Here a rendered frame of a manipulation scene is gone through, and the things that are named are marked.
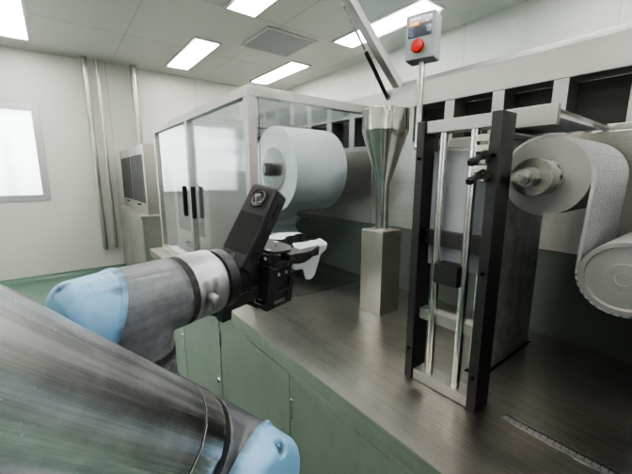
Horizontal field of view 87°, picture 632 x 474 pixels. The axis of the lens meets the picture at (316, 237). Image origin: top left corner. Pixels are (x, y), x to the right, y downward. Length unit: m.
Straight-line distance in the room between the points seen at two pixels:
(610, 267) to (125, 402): 0.69
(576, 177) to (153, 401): 0.69
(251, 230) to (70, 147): 5.13
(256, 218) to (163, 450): 0.28
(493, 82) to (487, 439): 0.91
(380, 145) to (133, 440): 0.93
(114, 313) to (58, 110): 5.26
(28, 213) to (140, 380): 5.33
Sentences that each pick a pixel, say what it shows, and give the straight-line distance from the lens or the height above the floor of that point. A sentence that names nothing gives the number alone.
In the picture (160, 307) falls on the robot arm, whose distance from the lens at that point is 0.34.
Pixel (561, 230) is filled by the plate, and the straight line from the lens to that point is 1.08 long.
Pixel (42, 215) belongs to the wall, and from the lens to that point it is 5.51.
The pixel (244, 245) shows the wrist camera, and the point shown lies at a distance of 0.42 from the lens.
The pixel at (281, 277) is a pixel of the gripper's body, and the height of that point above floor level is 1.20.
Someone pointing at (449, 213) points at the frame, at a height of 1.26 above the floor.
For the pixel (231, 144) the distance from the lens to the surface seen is 1.20.
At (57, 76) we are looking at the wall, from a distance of 5.62.
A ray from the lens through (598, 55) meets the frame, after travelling 1.10.
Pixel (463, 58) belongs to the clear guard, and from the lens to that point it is 1.25.
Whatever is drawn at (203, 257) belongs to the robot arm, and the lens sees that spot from 0.39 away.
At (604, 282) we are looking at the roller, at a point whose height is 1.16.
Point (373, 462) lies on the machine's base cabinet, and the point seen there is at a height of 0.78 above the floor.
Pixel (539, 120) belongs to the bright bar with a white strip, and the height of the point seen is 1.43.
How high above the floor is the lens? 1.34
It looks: 10 degrees down
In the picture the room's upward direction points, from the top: straight up
